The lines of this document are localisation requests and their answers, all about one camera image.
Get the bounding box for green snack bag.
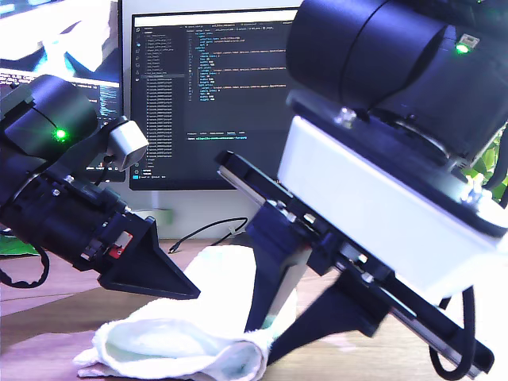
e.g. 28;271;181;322
0;236;40;256

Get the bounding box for black Huawei monitor on stand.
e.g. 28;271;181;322
129;7;310;191

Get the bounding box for black cable with plug end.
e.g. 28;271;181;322
168;217;249;255

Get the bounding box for green potted leafy plant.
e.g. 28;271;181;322
462;130;505;199

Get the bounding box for long white flat box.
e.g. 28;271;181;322
130;208;175;239

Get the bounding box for white pastel striped tea towel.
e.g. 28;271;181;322
73;244;298;381

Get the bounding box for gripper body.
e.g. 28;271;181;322
39;174;159;279

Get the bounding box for black monitor with terminal windows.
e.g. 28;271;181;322
0;0;127;183

